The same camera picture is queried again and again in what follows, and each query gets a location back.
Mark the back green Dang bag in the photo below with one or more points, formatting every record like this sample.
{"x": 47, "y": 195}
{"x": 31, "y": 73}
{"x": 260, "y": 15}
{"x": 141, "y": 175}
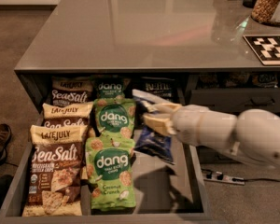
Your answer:
{"x": 111, "y": 87}

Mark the grey open top drawer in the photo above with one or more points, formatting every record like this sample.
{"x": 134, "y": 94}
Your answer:
{"x": 165, "y": 193}

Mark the front Late July chip bag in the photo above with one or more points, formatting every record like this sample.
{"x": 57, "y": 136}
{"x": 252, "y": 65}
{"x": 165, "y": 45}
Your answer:
{"x": 54, "y": 184}

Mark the blue kettle chip bag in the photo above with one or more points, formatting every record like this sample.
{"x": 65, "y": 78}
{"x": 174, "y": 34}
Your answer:
{"x": 151, "y": 142}
{"x": 159, "y": 86}

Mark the brown shoe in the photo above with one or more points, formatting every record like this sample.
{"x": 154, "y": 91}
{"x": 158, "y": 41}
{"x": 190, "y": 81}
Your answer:
{"x": 5, "y": 136}

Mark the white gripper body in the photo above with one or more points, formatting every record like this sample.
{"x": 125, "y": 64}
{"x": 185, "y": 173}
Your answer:
{"x": 189, "y": 124}

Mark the middle Late July chip bag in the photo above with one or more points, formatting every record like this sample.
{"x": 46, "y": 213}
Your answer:
{"x": 71, "y": 115}

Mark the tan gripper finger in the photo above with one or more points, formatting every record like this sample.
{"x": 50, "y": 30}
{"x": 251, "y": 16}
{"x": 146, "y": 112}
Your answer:
{"x": 160, "y": 123}
{"x": 164, "y": 108}

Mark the black white fiducial marker tile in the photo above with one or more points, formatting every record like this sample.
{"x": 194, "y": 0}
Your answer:
{"x": 265, "y": 47}

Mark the green dang bag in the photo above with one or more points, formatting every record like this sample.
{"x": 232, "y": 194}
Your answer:
{"x": 109, "y": 171}
{"x": 111, "y": 87}
{"x": 115, "y": 116}

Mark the grey right bottom drawer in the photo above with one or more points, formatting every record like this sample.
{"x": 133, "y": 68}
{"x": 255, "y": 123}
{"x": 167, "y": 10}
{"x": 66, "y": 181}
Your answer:
{"x": 208, "y": 155}

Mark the front green Dang bag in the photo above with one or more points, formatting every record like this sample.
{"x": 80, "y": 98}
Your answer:
{"x": 109, "y": 171}

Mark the late july chip bag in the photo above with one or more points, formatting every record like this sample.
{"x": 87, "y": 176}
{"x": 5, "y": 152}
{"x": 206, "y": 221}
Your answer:
{"x": 71, "y": 115}
{"x": 71, "y": 90}
{"x": 54, "y": 184}

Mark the white power strip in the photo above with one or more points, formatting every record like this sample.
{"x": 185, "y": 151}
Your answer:
{"x": 221, "y": 178}

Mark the back Late July chip bag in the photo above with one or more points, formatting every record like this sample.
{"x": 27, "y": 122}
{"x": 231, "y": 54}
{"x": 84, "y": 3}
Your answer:
{"x": 71, "y": 90}

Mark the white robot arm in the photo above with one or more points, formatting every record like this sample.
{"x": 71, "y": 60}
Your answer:
{"x": 253, "y": 137}

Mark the grey right upper drawer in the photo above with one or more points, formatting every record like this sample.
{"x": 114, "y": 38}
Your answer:
{"x": 237, "y": 99}

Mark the middle green Dang bag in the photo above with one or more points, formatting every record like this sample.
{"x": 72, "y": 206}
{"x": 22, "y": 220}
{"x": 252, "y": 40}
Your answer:
{"x": 115, "y": 116}

